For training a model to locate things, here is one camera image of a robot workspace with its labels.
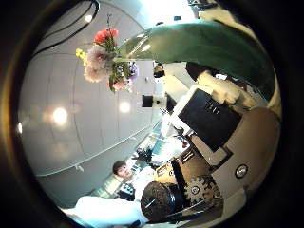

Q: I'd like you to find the person with short dark hair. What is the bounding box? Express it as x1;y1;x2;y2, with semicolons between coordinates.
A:
112;160;156;202

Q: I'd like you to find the flower bouquet with green wrap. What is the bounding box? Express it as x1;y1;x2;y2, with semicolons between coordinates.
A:
75;13;277;103

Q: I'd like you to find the black ceiling cable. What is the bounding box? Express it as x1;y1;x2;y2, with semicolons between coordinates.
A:
32;0;101;58

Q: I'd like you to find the person in white shirt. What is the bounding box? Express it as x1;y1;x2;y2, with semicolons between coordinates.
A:
61;180;177;228

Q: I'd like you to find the black and white camera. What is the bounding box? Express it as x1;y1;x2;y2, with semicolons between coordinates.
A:
141;94;168;109

